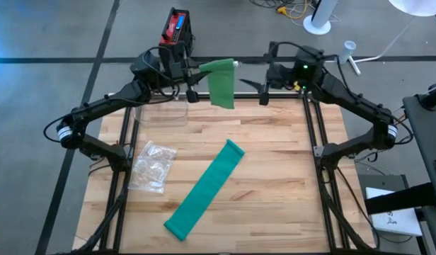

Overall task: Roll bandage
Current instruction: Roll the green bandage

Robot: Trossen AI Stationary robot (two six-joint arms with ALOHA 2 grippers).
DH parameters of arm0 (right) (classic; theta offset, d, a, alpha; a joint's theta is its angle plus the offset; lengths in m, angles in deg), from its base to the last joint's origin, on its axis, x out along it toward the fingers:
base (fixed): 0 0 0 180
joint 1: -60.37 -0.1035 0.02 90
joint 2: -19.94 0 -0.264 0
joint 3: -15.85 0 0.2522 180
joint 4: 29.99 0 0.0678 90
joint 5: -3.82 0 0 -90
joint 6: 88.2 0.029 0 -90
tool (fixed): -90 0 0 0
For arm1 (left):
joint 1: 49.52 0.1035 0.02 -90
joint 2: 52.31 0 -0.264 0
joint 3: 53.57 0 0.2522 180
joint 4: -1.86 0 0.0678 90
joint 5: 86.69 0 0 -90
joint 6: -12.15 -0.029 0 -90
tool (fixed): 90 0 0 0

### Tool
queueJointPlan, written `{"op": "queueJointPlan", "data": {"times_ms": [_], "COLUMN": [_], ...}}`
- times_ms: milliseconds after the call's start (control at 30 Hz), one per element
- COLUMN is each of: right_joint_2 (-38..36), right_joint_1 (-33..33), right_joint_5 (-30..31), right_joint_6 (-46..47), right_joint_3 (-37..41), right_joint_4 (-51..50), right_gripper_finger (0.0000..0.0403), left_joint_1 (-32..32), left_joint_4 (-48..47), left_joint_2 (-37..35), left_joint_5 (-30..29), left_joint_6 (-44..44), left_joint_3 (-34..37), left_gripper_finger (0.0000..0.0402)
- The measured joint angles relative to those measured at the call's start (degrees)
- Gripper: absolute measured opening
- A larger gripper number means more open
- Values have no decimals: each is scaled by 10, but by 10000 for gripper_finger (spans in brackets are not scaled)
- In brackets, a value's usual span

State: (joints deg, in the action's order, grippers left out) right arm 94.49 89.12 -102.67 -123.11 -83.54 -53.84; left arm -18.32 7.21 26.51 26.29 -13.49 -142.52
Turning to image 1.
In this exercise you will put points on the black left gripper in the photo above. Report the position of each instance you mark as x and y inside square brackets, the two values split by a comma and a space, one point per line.
[179, 71]

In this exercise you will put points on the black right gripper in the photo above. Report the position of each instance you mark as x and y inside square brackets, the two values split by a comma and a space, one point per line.
[280, 76]

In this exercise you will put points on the light green bandage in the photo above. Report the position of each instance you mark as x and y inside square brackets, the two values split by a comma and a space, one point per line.
[221, 88]

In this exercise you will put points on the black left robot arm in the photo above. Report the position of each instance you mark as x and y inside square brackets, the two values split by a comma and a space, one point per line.
[104, 102]

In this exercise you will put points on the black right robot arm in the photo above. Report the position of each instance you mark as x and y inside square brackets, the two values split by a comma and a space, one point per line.
[349, 99]

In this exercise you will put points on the teal green bandage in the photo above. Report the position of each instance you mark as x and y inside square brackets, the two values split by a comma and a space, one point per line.
[204, 191]

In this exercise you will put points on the red and black battery box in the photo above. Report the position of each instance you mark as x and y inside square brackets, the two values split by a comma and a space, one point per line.
[175, 25]

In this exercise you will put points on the clear plastic container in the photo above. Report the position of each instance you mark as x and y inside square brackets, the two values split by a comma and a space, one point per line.
[165, 117]

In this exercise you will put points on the white cylinder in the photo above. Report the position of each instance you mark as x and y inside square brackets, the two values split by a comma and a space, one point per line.
[345, 53]

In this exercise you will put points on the clear plastic bag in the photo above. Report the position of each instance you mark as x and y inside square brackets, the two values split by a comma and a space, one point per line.
[150, 166]

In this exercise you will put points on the grey flat box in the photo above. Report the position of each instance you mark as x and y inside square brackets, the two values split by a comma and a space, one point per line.
[381, 180]

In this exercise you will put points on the white floor lamp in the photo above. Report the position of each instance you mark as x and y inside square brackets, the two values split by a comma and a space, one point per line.
[416, 7]

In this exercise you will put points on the dark grey side table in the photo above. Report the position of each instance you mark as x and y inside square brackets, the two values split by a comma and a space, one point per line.
[423, 120]

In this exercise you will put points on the white box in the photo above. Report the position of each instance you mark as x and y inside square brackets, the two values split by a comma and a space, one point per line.
[395, 219]

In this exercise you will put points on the black metal table frame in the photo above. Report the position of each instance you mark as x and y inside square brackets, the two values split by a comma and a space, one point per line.
[281, 96]

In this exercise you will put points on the white pedestal fan stand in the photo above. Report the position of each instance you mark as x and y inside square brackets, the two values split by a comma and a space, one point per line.
[319, 21]

